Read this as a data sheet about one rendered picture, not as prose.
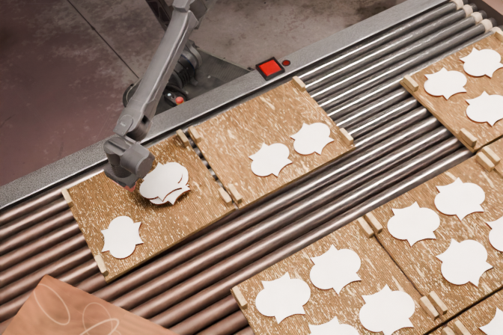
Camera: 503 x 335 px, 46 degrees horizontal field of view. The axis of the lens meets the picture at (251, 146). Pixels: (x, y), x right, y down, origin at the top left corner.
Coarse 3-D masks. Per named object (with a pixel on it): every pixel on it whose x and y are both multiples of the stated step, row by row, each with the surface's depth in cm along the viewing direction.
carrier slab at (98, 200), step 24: (168, 144) 187; (192, 168) 180; (72, 192) 179; (96, 192) 178; (120, 192) 177; (192, 192) 175; (216, 192) 174; (96, 216) 173; (144, 216) 171; (168, 216) 171; (192, 216) 170; (216, 216) 169; (96, 240) 168; (144, 240) 166; (168, 240) 166; (120, 264) 162
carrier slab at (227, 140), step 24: (264, 96) 196; (288, 96) 195; (216, 120) 191; (240, 120) 191; (264, 120) 190; (288, 120) 189; (312, 120) 188; (216, 144) 185; (240, 144) 184; (288, 144) 183; (336, 144) 181; (216, 168) 180; (240, 168) 179; (288, 168) 177; (312, 168) 177; (240, 192) 174; (264, 192) 173
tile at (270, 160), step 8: (264, 144) 182; (272, 144) 182; (280, 144) 182; (264, 152) 181; (272, 152) 180; (280, 152) 180; (288, 152) 180; (256, 160) 179; (264, 160) 179; (272, 160) 178; (280, 160) 178; (288, 160) 178; (256, 168) 177; (264, 168) 177; (272, 168) 177; (280, 168) 176; (264, 176) 176
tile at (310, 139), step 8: (304, 128) 185; (312, 128) 185; (320, 128) 185; (328, 128) 184; (296, 136) 183; (304, 136) 183; (312, 136) 183; (320, 136) 183; (328, 136) 182; (296, 144) 181; (304, 144) 181; (312, 144) 181; (320, 144) 181; (296, 152) 180; (304, 152) 179; (312, 152) 179; (320, 152) 179
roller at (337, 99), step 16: (464, 32) 209; (480, 32) 210; (432, 48) 206; (448, 48) 207; (400, 64) 202; (416, 64) 204; (368, 80) 199; (384, 80) 200; (336, 96) 196; (352, 96) 197; (48, 240) 171; (64, 240) 173; (0, 256) 170; (16, 256) 169
